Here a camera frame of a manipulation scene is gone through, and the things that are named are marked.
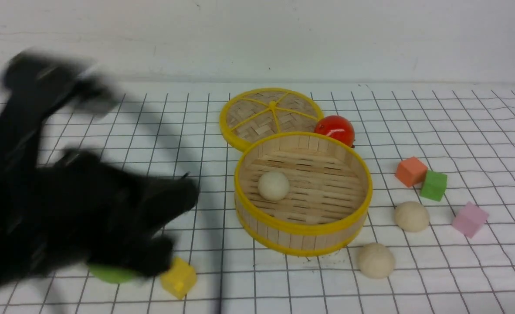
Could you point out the green foam cube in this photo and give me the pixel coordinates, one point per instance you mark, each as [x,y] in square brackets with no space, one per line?
[434,185]

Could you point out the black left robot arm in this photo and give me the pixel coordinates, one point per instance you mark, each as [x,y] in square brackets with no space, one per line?
[39,85]

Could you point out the cream bun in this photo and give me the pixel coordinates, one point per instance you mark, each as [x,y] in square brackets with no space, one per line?
[375,261]
[273,186]
[411,216]

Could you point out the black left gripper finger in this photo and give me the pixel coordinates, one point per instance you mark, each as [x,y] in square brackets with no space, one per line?
[146,256]
[165,199]

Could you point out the yellow foam cube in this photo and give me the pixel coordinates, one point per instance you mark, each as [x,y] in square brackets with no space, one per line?
[179,279]

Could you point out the green apple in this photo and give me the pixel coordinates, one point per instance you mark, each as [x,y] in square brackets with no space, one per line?
[111,275]

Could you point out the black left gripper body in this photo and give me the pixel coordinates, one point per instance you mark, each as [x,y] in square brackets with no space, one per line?
[72,212]

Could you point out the red tomato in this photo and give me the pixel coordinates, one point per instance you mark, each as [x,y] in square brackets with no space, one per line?
[338,128]

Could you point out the bamboo steamer tray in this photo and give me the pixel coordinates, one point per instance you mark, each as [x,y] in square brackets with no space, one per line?
[330,190]

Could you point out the pink foam cube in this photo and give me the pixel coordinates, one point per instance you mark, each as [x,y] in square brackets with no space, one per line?
[470,219]

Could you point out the orange foam cube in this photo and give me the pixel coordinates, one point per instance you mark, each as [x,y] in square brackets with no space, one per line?
[411,171]

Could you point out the bamboo steamer lid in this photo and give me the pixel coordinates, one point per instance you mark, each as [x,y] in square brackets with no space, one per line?
[263,112]

